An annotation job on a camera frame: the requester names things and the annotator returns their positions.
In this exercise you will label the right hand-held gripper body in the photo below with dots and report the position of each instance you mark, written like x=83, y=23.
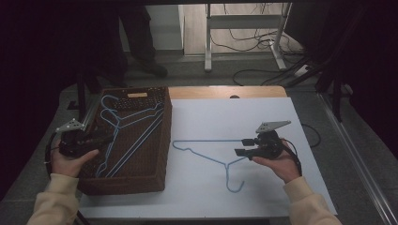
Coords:
x=270, y=145

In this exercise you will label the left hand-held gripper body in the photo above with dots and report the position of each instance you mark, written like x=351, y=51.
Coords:
x=73, y=143

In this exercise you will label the brown woven basket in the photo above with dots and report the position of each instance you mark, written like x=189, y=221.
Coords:
x=140, y=168

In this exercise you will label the person's left hand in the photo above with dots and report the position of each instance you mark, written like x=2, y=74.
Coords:
x=67, y=165

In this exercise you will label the person's right hand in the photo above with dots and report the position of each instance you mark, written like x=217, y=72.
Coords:
x=286, y=165

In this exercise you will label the black metal stand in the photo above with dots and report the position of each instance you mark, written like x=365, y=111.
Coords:
x=82, y=93
x=337, y=97

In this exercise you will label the wooden table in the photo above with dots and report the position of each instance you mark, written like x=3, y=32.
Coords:
x=203, y=92

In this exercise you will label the white power strip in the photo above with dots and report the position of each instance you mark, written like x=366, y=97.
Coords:
x=303, y=70

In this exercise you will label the white cabinet panel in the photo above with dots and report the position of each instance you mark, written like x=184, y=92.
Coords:
x=165, y=28

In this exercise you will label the aluminium frame rail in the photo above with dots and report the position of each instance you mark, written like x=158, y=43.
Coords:
x=353, y=150
x=90, y=112

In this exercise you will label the white metal desk frame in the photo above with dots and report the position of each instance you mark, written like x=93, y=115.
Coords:
x=239, y=22

